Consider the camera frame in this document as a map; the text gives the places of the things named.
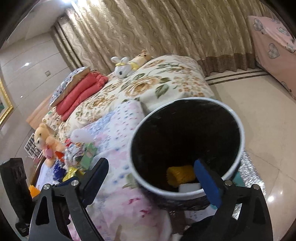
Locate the green juice carton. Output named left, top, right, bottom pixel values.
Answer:
left=80, top=143, right=97, bottom=170

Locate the white round trash bin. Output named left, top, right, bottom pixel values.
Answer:
left=128, top=97, right=245, bottom=201

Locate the white item in bin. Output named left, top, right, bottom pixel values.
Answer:
left=179, top=183, right=201, bottom=193

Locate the silver foil floor mat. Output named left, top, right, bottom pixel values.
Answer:
left=169, top=150, right=267, bottom=220

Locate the yellow item in bin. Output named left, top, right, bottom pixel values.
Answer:
left=166, top=165, right=196, bottom=188

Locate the pink blue floral blanket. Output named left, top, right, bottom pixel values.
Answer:
left=82, top=100, right=181, bottom=240

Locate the peach teddy bear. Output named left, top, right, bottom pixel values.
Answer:
left=34, top=123, right=65, bottom=168

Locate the red folded blanket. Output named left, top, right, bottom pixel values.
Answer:
left=56, top=71, right=108, bottom=121

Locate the blue patterned pillow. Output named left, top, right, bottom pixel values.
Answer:
left=49, top=66, right=90, bottom=108

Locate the white plush rabbit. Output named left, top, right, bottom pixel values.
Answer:
left=111, top=56, right=132, bottom=79

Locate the beige floral quilt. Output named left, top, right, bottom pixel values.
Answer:
left=42, top=55, right=215, bottom=141

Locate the small brown plush bear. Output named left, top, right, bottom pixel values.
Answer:
left=128, top=50, right=152, bottom=70

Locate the beige patterned curtain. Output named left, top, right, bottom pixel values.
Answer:
left=51, top=1, right=274, bottom=75

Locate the pink heart covered furniture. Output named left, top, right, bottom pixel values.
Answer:
left=247, top=16, right=295, bottom=97

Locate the gold picture frame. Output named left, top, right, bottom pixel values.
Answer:
left=0, top=80, right=14, bottom=126

